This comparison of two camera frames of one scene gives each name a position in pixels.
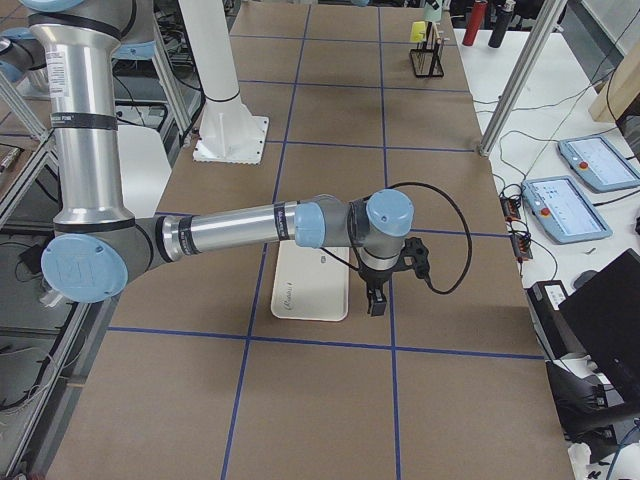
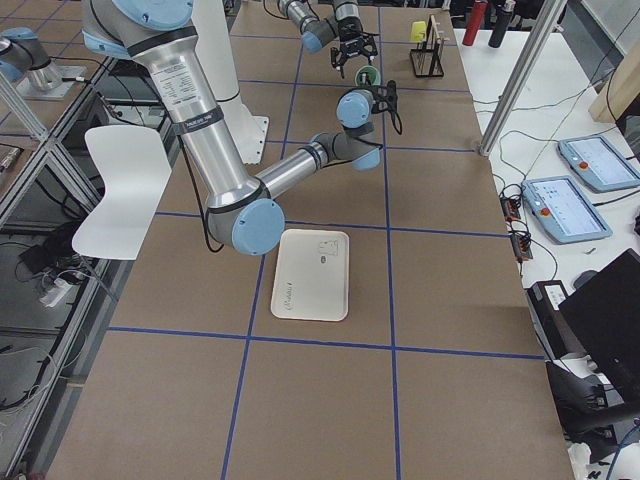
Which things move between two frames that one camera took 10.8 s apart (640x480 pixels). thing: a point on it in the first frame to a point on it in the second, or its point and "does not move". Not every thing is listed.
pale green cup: x=431 y=14 to x=367 y=75
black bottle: x=505 y=11 does not move
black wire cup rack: x=426 y=56 does not move
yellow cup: x=417 y=29 does not move
